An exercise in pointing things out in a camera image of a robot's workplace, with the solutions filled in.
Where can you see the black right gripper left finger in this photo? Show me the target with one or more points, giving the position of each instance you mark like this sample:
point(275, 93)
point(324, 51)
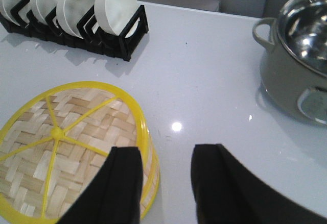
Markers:
point(114, 195)

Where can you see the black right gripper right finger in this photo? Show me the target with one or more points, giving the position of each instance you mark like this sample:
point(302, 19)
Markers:
point(226, 192)

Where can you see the woven bamboo steamer lid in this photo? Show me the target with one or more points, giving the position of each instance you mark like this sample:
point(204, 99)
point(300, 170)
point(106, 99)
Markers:
point(54, 145)

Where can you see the green electric cooking pot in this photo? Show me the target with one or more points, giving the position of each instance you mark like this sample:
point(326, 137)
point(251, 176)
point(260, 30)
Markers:
point(294, 86)

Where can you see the black bowl rack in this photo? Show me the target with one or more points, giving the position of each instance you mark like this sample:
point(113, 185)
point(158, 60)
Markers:
point(100, 42)

